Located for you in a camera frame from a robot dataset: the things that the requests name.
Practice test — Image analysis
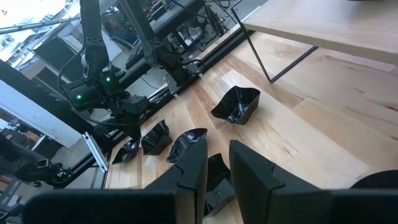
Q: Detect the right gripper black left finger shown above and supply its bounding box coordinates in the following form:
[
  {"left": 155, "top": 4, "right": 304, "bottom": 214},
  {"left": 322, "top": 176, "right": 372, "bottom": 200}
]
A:
[{"left": 144, "top": 138, "right": 208, "bottom": 224}]

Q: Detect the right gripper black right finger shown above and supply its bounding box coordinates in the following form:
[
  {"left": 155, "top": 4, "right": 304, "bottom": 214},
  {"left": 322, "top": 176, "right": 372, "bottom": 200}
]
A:
[{"left": 229, "top": 139, "right": 324, "bottom": 224}]

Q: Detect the black leaf mini plate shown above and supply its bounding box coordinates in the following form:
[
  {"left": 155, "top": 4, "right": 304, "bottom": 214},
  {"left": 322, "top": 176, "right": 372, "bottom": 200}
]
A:
[
  {"left": 111, "top": 138, "right": 141, "bottom": 165},
  {"left": 166, "top": 128, "right": 208, "bottom": 164}
]

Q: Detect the black square mini plate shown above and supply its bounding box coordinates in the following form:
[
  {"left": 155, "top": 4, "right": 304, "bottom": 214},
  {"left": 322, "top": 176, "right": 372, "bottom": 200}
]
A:
[
  {"left": 203, "top": 152, "right": 237, "bottom": 217},
  {"left": 141, "top": 119, "right": 174, "bottom": 156},
  {"left": 210, "top": 85, "right": 261, "bottom": 126}
]

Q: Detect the black caster wheel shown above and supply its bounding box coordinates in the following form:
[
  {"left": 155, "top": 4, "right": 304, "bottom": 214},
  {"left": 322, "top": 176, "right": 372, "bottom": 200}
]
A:
[{"left": 51, "top": 167, "right": 74, "bottom": 187}]

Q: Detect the wooden shelf with black legs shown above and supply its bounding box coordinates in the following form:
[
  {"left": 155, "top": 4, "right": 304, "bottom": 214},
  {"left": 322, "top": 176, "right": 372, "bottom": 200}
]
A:
[{"left": 229, "top": 0, "right": 398, "bottom": 83}]

